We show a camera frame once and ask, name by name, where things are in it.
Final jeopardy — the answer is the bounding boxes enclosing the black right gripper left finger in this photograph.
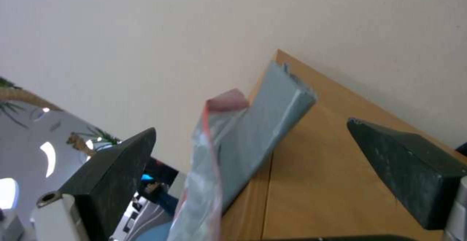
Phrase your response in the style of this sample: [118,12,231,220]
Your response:
[30,127,157,241]

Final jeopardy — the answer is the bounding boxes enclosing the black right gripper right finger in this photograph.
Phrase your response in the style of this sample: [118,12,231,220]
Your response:
[347,117,467,241]

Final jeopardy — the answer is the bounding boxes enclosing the person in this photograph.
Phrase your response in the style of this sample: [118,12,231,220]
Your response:
[145,181,180,217]

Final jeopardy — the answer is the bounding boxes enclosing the artificial palm tree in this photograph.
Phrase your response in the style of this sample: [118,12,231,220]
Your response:
[0,77,121,159]

